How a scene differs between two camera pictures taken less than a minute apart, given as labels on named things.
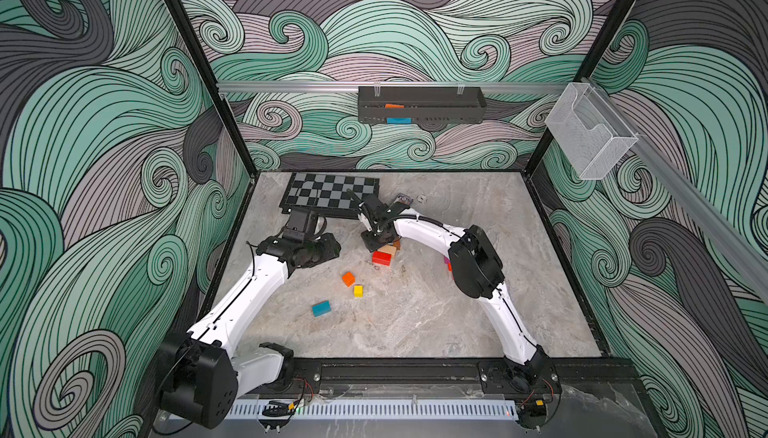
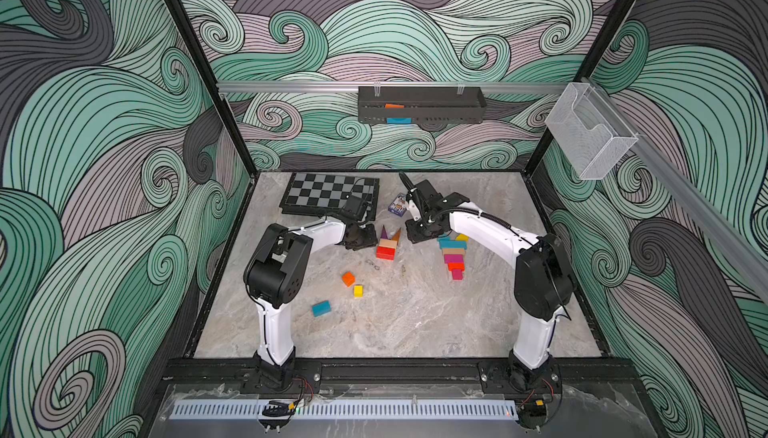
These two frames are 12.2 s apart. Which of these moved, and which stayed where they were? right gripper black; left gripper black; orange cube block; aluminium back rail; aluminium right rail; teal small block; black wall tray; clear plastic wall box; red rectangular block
Moved: red rectangular block; left gripper black; right gripper black
Stayed: teal small block; orange cube block; clear plastic wall box; aluminium right rail; aluminium back rail; black wall tray
